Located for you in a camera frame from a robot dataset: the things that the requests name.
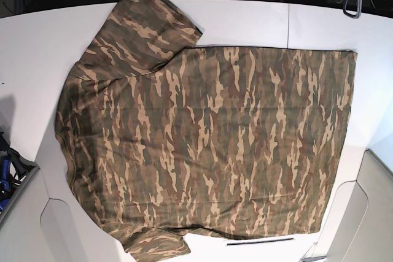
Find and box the blue and black equipment pile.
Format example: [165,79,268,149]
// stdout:
[1,130,37,213]

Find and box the camouflage T-shirt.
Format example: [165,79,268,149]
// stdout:
[55,0,357,261]

